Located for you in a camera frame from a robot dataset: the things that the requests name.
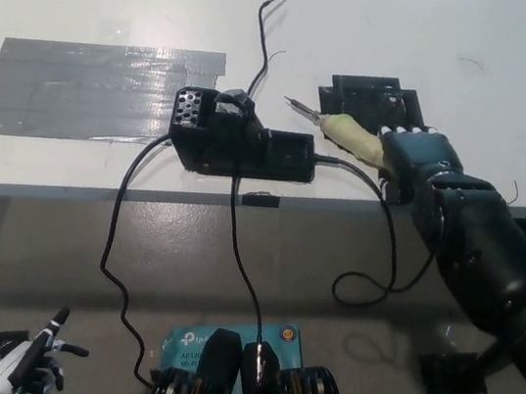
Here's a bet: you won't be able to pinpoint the black tape patch on tabletop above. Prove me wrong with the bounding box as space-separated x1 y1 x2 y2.
313 66 432 138

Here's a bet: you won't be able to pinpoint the black power cable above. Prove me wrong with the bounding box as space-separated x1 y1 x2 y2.
81 128 193 390

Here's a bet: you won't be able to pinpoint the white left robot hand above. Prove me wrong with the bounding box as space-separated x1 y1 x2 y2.
0 296 96 394

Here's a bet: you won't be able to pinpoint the thin black frayed-end cable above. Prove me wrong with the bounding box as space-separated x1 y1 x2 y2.
207 0 319 352

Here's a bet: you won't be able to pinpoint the black soldering station base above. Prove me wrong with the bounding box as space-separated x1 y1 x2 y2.
163 79 326 193

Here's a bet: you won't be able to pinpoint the tape-wrapped soldering iron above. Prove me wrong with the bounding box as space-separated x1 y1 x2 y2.
274 94 399 171

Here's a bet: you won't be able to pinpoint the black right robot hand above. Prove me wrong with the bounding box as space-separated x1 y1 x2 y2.
368 119 472 216

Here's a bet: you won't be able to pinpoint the teal TP-Link box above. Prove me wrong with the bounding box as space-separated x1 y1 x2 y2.
154 305 310 394

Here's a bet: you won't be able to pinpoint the grey duct tape patch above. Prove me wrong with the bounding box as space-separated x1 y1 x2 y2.
0 20 230 171

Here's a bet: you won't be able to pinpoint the small black tape strip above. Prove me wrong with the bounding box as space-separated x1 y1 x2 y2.
241 190 281 211

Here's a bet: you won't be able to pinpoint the black soldering iron cable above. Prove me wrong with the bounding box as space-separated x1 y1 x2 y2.
292 152 446 317

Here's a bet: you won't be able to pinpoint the black stand leg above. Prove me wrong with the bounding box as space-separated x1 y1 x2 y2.
470 332 515 388

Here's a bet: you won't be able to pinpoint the black robot torso blocks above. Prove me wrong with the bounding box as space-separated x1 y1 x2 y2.
147 319 365 394

